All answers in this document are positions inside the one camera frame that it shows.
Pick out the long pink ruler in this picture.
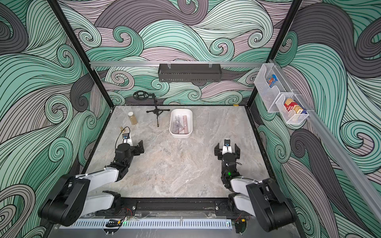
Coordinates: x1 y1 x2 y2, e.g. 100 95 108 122
180 115 189 134

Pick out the white plastic storage box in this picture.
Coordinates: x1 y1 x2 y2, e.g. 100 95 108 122
169 109 193 139

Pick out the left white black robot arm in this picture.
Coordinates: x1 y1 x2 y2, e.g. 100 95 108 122
38 140 144 227

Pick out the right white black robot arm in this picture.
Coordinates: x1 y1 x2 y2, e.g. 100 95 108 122
214 139 297 232

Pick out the red box in bin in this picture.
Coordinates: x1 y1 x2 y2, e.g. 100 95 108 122
284 98 303 114

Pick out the spice jar with white lid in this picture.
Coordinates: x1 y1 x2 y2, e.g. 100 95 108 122
128 112 138 125

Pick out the black tripod headphone stand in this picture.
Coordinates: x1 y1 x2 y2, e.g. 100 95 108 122
133 90 170 127

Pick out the blue red packet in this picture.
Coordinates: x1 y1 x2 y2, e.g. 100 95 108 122
266 74 278 88

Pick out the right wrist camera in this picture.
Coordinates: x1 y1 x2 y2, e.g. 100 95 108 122
222 139 233 155

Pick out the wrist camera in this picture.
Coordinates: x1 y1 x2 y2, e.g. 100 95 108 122
222 139 233 155
122 133 133 146

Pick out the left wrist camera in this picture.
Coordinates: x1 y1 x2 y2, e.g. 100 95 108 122
122 133 133 146

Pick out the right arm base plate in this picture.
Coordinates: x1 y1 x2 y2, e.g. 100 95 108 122
214 198 251 218

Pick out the black front frame beam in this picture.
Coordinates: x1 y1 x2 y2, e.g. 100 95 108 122
56 197 298 212

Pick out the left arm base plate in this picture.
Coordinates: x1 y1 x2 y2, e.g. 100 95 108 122
95 199 137 217

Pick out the clear wall bin lower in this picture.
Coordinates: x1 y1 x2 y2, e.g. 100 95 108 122
275 93 309 125

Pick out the clear wall bin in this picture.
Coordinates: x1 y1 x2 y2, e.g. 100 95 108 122
275 93 309 125
255 63 291 113

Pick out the clear wall bin upper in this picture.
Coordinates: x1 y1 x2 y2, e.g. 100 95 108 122
255 63 291 113

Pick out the aluminium rail right wall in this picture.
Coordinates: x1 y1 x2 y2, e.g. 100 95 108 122
268 59 381 222

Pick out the aluminium rail wall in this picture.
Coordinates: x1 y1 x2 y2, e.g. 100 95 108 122
268 59 381 222
89 61 268 69

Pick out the aluminium rail back wall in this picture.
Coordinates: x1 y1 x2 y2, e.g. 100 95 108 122
89 61 268 69

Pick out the white slotted cable duct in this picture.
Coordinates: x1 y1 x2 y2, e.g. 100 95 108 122
60 218 233 230

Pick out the black vertical frame post left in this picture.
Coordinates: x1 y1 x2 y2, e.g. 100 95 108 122
47 0 115 109

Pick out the black vertical frame post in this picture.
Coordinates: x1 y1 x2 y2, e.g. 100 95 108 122
47 0 115 109
246 0 304 107

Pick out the black vertical frame post right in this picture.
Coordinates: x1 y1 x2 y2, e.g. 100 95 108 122
246 0 304 107

